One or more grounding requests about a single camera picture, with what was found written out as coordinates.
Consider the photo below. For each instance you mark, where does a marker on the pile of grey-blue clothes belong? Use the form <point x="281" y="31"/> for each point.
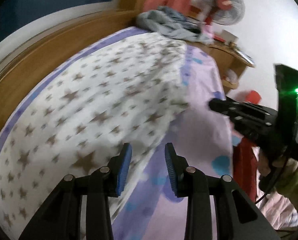
<point x="154" y="20"/>

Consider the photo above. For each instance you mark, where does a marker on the standing fan with red hub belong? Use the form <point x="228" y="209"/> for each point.
<point x="226" y="2"/>

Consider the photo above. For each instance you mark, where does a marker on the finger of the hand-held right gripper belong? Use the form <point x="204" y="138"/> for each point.
<point x="254" y="130"/>
<point x="239" y="108"/>

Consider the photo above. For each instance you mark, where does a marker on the purple dotted bed sheet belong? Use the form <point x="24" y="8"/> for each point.
<point x="194" y="135"/>

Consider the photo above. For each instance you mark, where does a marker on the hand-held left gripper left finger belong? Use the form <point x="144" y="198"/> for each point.
<point x="124" y="170"/>

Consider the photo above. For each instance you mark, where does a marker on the flat tablet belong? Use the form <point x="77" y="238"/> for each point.
<point x="246" y="57"/>

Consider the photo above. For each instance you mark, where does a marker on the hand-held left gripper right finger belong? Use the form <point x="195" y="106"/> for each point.
<point x="170" y="170"/>

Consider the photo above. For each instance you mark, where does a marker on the pink striped cloth stack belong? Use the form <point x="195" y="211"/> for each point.
<point x="279" y="212"/>

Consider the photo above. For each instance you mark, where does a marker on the white star print cloth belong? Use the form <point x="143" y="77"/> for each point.
<point x="89" y="105"/>

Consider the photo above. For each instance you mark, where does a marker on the wooden bed frame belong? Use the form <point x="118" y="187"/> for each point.
<point x="51" y="55"/>

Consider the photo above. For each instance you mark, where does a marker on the person's right forearm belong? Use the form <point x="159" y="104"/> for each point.
<point x="294" y="180"/>

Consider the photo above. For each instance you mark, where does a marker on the person's right hand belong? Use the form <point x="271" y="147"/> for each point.
<point x="264" y="165"/>

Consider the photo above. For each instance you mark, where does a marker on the white printed box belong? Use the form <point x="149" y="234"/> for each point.
<point x="230" y="36"/>

